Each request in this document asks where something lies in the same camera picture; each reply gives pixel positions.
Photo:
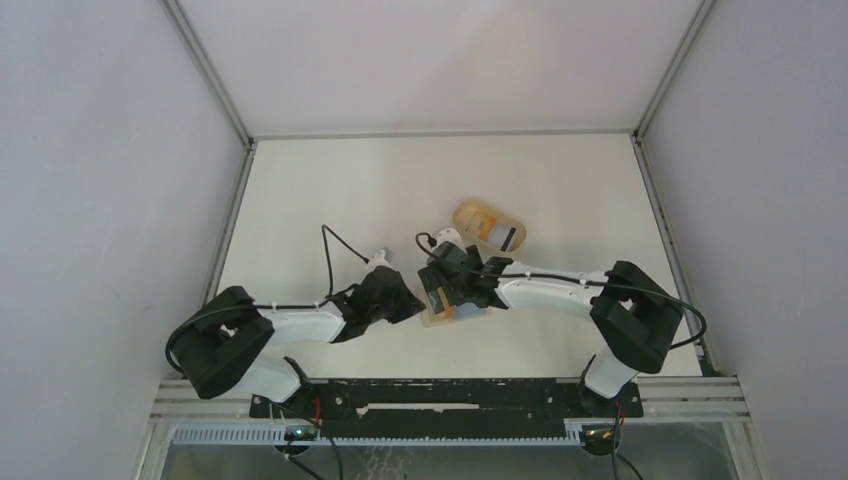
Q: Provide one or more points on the tan card with dark stripe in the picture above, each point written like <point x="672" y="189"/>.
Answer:
<point x="440" y="306"/>

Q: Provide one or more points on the beige oval plastic tray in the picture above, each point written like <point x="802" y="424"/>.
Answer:
<point x="465" y="207"/>

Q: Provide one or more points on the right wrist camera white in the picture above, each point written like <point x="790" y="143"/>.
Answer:
<point x="449" y="235"/>

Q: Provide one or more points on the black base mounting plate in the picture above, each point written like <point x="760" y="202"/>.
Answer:
<point x="449" y="409"/>

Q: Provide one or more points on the beige leather card holder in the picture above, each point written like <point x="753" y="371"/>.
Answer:
<point x="428" y="321"/>

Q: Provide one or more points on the aluminium front frame rail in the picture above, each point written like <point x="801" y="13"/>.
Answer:
<point x="663" y="399"/>

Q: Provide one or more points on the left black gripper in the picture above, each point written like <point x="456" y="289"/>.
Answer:
<point x="410" y="305"/>

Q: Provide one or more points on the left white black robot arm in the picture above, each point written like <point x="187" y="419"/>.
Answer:
<point x="226" y="345"/>

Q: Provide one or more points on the left green circuit board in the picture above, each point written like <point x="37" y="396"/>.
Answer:
<point x="301" y="434"/>

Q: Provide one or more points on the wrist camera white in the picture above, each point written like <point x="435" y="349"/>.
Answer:
<point x="449" y="235"/>
<point x="380" y="258"/>

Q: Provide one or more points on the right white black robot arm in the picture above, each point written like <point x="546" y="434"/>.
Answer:
<point x="635" y="317"/>

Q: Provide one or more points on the right circuit board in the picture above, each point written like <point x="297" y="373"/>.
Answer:
<point x="600" y="435"/>

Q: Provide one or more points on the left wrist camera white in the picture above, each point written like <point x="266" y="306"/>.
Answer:
<point x="380" y="258"/>

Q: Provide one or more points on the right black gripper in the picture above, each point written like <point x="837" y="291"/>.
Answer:
<point x="430" y="280"/>

